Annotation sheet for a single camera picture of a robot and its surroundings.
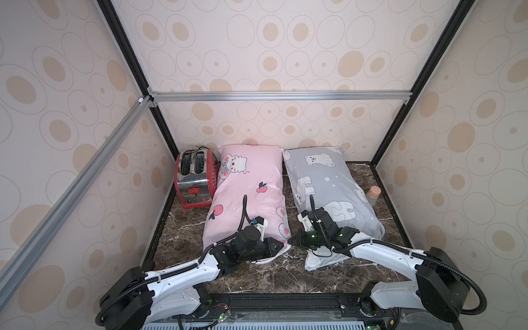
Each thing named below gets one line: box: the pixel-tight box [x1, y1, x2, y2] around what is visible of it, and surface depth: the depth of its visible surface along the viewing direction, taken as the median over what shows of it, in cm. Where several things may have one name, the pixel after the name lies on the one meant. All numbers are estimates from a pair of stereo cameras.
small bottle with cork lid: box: [365, 185, 382, 207], surface depth 97 cm
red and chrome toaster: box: [174, 147, 220, 210], surface depth 96 cm
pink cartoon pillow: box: [202, 144, 292, 264], surface depth 97 cm
